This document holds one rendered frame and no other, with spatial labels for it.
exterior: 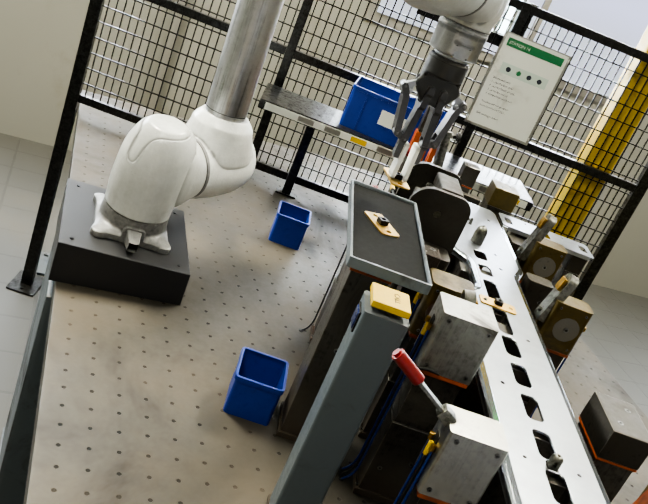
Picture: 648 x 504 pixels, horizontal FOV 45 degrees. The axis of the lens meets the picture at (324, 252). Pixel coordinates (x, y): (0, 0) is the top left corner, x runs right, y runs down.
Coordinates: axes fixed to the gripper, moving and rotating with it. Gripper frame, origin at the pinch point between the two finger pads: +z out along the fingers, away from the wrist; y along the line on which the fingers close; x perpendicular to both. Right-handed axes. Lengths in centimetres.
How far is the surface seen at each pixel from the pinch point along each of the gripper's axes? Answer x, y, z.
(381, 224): -10.7, -2.8, 9.4
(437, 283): -9.4, 12.6, 17.8
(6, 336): 94, -69, 126
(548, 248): 41, 60, 22
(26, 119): 260, -101, 115
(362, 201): -1.0, -4.6, 9.8
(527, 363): -15.6, 34.0, 25.8
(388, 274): -29.0, -4.9, 10.0
